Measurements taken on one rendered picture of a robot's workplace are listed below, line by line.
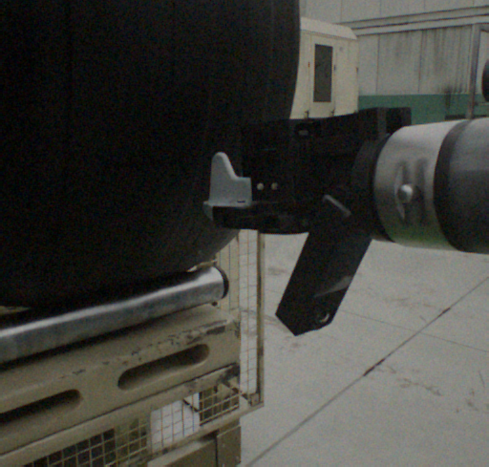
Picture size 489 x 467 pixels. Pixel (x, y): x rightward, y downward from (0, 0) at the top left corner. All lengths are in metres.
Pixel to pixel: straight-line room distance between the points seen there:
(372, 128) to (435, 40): 11.87
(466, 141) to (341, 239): 0.11
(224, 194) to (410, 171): 0.19
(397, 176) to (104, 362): 0.38
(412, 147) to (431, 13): 12.02
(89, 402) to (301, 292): 0.29
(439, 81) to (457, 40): 0.85
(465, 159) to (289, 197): 0.13
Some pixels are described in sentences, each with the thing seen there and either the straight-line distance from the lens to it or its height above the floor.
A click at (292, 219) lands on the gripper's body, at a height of 1.04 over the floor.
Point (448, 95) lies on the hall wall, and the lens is 11.93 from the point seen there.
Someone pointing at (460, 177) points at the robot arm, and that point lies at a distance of 0.28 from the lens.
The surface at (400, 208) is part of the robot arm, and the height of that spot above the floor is 1.07.
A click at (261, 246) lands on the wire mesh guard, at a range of 1.36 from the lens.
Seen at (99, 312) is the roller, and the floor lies 0.91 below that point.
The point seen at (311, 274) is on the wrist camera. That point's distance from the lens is 0.37.
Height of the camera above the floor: 1.12
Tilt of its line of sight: 12 degrees down
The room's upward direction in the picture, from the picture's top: straight up
